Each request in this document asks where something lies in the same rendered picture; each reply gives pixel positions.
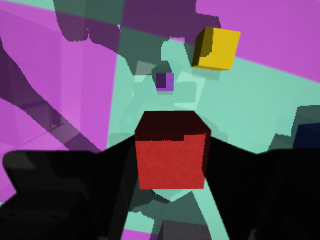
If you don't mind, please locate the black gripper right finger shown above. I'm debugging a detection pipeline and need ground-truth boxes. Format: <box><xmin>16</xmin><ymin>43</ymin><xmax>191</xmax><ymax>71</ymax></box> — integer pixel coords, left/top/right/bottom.
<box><xmin>205</xmin><ymin>136</ymin><xmax>320</xmax><ymax>240</ymax></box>

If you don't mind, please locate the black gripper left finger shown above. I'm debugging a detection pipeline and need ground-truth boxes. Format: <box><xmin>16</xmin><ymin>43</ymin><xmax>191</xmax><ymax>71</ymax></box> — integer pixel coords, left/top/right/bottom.
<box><xmin>2</xmin><ymin>134</ymin><xmax>138</xmax><ymax>240</ymax></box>

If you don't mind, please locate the yellow block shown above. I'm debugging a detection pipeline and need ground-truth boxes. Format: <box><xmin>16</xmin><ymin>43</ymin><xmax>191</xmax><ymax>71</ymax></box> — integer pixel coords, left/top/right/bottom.
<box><xmin>192</xmin><ymin>27</ymin><xmax>241</xmax><ymax>71</ymax></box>

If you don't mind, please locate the red block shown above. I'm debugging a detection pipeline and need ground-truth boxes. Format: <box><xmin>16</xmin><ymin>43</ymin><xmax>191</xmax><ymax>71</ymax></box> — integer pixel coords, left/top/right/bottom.
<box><xmin>134</xmin><ymin>110</ymin><xmax>212</xmax><ymax>189</ymax></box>

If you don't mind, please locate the purple block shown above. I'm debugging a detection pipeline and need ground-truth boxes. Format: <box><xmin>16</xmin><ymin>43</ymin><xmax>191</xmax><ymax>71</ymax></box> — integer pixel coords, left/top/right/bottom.
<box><xmin>156</xmin><ymin>73</ymin><xmax>174</xmax><ymax>91</ymax></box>

